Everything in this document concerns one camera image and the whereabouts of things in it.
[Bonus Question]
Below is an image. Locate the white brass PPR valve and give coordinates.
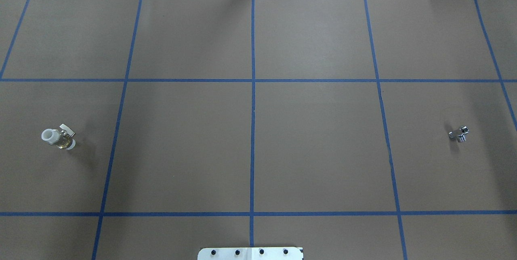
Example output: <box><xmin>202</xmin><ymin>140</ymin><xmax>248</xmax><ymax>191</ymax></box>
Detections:
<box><xmin>41</xmin><ymin>124</ymin><xmax>76</xmax><ymax>150</ymax></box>

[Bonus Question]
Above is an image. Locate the chrome metal pipe fitting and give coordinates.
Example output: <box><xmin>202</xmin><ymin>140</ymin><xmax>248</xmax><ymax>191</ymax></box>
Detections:
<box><xmin>448</xmin><ymin>126</ymin><xmax>470</xmax><ymax>143</ymax></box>

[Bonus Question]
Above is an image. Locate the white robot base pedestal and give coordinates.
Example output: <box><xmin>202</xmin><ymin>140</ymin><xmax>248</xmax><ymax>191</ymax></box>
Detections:
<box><xmin>197</xmin><ymin>247</ymin><xmax>304</xmax><ymax>260</ymax></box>

